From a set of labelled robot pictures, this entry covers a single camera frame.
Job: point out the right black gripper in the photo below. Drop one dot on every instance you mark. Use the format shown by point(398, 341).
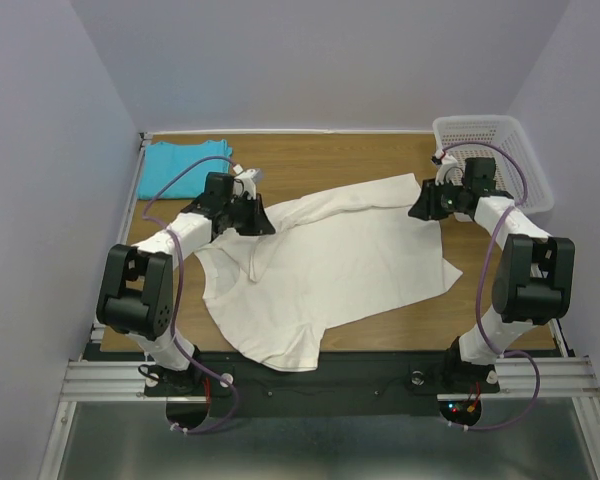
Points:
point(425, 206)

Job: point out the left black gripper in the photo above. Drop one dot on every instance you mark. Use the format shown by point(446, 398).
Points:
point(260, 224)

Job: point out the white t-shirt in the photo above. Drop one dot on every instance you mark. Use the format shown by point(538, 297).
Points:
point(335, 257)

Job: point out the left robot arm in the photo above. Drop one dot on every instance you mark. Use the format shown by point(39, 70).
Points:
point(137, 297)

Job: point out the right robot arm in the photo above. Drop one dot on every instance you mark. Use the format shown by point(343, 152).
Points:
point(533, 280)

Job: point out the white plastic basket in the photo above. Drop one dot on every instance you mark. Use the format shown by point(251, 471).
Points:
point(503, 139)

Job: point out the folded blue t-shirt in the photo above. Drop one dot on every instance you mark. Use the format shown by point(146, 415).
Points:
point(163, 161)

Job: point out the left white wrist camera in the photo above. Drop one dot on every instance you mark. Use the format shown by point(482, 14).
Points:
point(246, 180)

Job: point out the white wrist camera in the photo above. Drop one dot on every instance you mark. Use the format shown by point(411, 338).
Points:
point(246, 180)
point(445, 163)

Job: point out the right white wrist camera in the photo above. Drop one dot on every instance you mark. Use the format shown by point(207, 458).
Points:
point(445, 163)

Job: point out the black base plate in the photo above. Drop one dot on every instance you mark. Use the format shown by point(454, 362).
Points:
point(344, 384)

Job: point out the aluminium frame rail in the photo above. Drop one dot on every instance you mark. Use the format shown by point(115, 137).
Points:
point(543, 423)

